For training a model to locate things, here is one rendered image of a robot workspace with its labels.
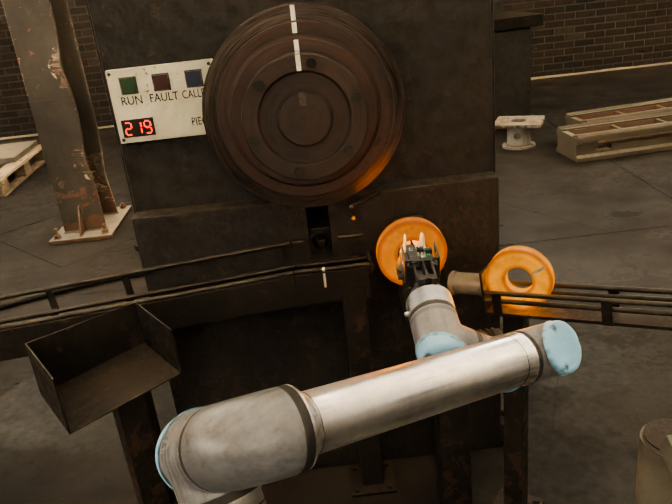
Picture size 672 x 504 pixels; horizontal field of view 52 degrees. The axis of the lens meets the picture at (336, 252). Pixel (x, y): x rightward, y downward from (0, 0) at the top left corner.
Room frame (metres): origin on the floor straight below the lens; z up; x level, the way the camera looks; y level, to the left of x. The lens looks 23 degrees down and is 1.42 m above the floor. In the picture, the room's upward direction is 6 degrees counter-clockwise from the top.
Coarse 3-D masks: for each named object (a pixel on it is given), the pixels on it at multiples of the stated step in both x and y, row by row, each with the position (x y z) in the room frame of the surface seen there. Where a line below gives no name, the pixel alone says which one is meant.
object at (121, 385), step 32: (96, 320) 1.44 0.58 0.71; (128, 320) 1.48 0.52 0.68; (32, 352) 1.30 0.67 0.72; (64, 352) 1.39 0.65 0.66; (96, 352) 1.43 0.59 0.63; (128, 352) 1.46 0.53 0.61; (160, 352) 1.41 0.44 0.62; (64, 384) 1.37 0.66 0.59; (96, 384) 1.34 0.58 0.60; (128, 384) 1.32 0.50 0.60; (160, 384) 1.30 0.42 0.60; (64, 416) 1.18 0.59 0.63; (96, 416) 1.22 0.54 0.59; (128, 416) 1.32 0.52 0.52; (128, 448) 1.31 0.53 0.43; (160, 480) 1.34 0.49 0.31
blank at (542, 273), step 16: (496, 256) 1.44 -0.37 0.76; (512, 256) 1.42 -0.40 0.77; (528, 256) 1.40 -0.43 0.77; (544, 256) 1.41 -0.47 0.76; (496, 272) 1.44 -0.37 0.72; (544, 272) 1.38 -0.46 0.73; (496, 288) 1.44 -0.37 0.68; (512, 288) 1.43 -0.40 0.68; (528, 288) 1.42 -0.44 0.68; (544, 288) 1.38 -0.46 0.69
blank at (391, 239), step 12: (396, 228) 1.36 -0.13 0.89; (408, 228) 1.36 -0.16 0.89; (420, 228) 1.36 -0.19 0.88; (432, 228) 1.36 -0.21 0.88; (384, 240) 1.36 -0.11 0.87; (396, 240) 1.36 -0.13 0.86; (408, 240) 1.36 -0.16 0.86; (432, 240) 1.36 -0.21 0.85; (444, 240) 1.36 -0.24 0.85; (384, 252) 1.36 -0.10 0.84; (396, 252) 1.36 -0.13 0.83; (432, 252) 1.36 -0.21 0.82; (444, 252) 1.36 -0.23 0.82; (384, 264) 1.36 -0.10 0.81; (396, 276) 1.36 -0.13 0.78
